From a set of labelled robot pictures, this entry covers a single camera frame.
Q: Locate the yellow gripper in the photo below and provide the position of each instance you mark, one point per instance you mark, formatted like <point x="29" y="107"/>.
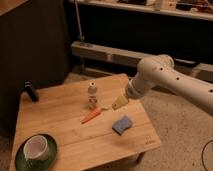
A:
<point x="120" y="102"/>

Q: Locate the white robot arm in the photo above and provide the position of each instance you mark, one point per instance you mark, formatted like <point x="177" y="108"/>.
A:
<point x="159" y="71"/>

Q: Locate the white ceramic cup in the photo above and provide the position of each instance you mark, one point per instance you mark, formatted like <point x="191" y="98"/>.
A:
<point x="36" y="148"/>

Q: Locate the blue sponge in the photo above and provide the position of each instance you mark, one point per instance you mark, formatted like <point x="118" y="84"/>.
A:
<point x="122" y="125"/>

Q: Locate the orange toy carrot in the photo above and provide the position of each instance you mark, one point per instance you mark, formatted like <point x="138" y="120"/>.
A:
<point x="91" y="115"/>

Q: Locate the wooden table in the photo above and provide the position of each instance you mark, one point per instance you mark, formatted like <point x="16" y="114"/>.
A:
<point x="59" y="113"/>

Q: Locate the long metal case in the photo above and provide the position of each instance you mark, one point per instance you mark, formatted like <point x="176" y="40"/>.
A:
<point x="131" y="58"/>

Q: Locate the metal pole stand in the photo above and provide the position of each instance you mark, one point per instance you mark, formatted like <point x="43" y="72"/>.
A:
<point x="81" y="36"/>

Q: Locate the black clamp on table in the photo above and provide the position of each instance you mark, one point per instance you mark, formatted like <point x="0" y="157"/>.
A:
<point x="31" y="91"/>

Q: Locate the green plate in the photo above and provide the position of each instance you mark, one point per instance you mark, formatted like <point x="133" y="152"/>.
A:
<point x="21" y="164"/>

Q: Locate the wooden shelf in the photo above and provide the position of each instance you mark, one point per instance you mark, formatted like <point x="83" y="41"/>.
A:
<point x="146" y="9"/>

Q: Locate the black case handle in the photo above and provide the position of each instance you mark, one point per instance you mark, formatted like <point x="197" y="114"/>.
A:
<point x="185" y="63"/>

